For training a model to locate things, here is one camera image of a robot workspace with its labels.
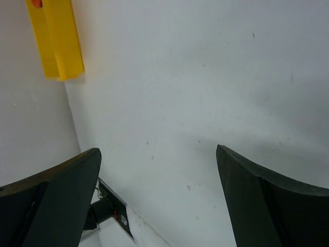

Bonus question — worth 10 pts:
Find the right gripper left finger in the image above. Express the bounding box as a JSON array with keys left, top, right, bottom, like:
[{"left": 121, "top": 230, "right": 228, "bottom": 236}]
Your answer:
[{"left": 1, "top": 148, "right": 101, "bottom": 246}]

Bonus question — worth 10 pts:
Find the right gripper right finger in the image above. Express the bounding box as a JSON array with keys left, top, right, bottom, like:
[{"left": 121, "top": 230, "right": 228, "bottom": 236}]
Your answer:
[{"left": 216, "top": 145, "right": 328, "bottom": 246}]

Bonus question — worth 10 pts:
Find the orange plate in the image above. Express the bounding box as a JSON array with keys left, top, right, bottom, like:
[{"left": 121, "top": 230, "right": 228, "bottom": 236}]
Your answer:
[{"left": 31, "top": 0, "right": 43, "bottom": 8}]

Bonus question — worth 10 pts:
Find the yellow plastic bin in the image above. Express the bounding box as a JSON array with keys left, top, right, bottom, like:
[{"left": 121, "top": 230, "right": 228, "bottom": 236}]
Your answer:
[{"left": 25, "top": 0, "right": 84, "bottom": 81}]

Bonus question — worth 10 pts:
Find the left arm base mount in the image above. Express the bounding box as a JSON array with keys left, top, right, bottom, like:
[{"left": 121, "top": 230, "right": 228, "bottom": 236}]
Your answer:
[{"left": 81, "top": 178, "right": 134, "bottom": 239}]

